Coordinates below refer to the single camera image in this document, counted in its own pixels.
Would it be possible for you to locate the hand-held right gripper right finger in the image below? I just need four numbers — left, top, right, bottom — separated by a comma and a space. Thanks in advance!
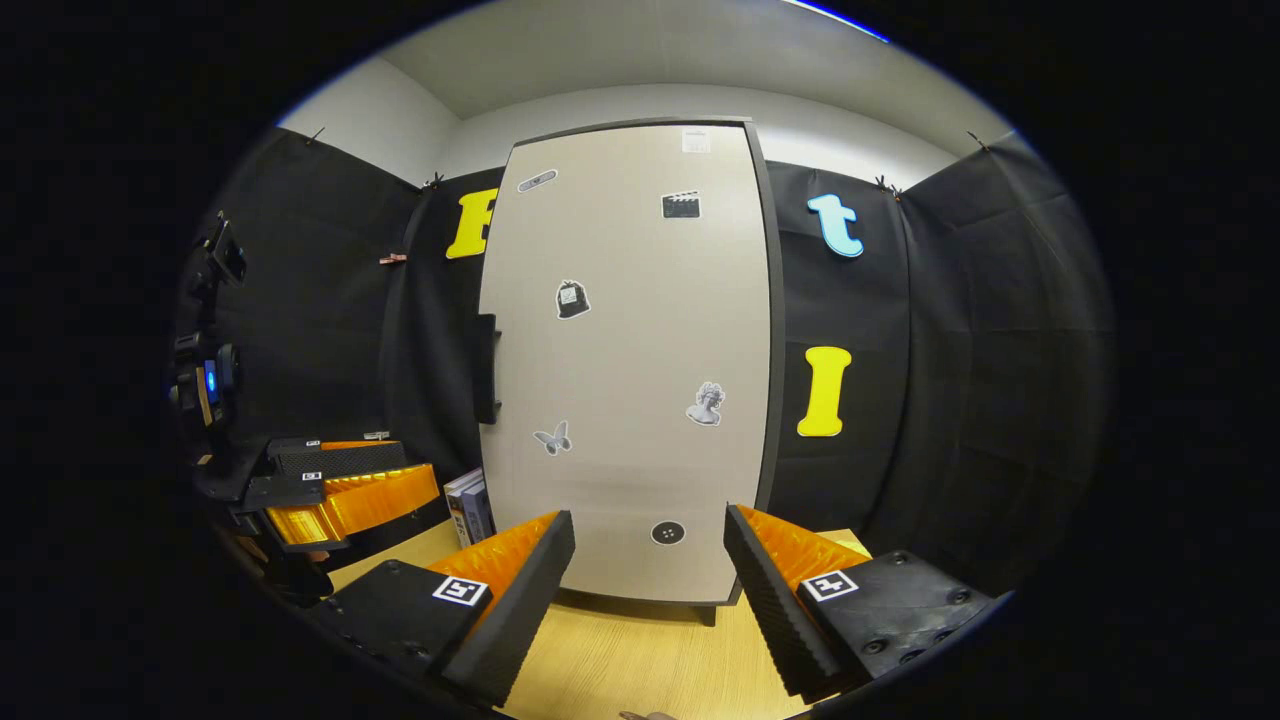
723, 504, 996, 704

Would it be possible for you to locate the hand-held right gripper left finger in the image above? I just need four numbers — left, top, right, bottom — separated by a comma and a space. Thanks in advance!
315, 510, 578, 709

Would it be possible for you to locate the black cabinet door handle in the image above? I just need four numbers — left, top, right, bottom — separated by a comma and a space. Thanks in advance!
473, 313, 503, 426

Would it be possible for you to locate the beige cabinet door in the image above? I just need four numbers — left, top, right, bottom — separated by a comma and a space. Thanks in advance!
478, 122, 773, 606

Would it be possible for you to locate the dark grey cabinet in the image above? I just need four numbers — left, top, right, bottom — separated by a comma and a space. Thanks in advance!
475, 115, 788, 626

